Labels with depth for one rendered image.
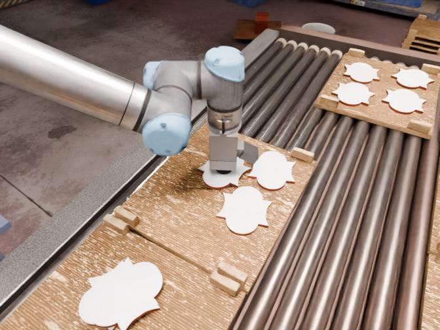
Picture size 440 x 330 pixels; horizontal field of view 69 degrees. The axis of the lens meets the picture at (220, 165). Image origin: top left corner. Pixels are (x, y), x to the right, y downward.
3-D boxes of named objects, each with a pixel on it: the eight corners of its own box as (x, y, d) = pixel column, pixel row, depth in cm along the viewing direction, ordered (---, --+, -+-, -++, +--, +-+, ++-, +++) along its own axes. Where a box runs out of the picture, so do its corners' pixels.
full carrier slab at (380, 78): (313, 107, 107) (316, 95, 104) (344, 56, 132) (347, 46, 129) (429, 139, 94) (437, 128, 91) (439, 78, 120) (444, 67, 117)
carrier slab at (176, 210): (112, 219, 74) (110, 215, 73) (206, 125, 99) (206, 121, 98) (247, 295, 62) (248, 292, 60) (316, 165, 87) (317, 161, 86)
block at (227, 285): (208, 283, 62) (208, 276, 60) (213, 275, 63) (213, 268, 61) (236, 298, 60) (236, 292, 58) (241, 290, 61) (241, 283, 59)
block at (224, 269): (215, 273, 63) (215, 266, 61) (220, 266, 64) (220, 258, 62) (243, 289, 61) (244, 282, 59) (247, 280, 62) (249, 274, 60)
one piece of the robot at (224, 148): (263, 126, 65) (256, 180, 77) (262, 101, 72) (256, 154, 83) (205, 123, 66) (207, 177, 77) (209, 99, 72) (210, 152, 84)
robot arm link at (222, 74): (201, 44, 63) (244, 43, 63) (203, 92, 70) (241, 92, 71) (200, 63, 57) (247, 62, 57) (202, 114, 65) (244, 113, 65)
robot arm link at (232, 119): (242, 93, 70) (241, 116, 65) (241, 111, 74) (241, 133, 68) (208, 92, 71) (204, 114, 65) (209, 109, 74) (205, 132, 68)
